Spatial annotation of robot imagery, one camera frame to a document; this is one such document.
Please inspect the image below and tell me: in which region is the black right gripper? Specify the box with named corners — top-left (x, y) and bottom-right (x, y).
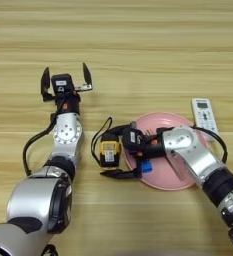
top-left (99, 121), bottom-right (166, 181)

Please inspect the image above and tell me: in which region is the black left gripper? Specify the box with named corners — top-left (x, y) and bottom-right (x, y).
top-left (40, 62), bottom-right (93, 116)

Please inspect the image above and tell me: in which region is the yellow black tape measure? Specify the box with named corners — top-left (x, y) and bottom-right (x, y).
top-left (90, 116), bottom-right (123, 168)

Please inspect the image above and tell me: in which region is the left gripper small black box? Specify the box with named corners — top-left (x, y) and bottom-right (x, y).
top-left (51, 73), bottom-right (76, 96)

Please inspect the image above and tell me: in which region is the gripper small black box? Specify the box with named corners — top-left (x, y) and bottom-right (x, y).
top-left (122, 128), bottom-right (145, 152)
top-left (51, 73), bottom-right (76, 96)

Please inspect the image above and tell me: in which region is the right gripper small black box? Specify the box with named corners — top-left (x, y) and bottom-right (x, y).
top-left (122, 128), bottom-right (145, 152)

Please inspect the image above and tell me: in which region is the blue glue stick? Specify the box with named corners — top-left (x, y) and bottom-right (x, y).
top-left (140, 159), bottom-right (153, 174)

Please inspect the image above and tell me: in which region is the pink round plate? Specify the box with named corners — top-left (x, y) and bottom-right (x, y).
top-left (122, 112), bottom-right (211, 192)

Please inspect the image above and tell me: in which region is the white remote control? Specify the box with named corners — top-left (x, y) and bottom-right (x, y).
top-left (191, 97), bottom-right (220, 134)

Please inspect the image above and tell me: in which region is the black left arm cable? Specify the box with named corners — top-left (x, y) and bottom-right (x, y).
top-left (22, 112), bottom-right (61, 178)

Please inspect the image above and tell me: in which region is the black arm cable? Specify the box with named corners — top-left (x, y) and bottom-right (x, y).
top-left (191, 124), bottom-right (229, 164)
top-left (22, 112), bottom-right (61, 178)

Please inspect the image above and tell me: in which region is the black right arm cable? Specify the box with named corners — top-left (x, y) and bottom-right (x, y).
top-left (191, 124), bottom-right (229, 164)

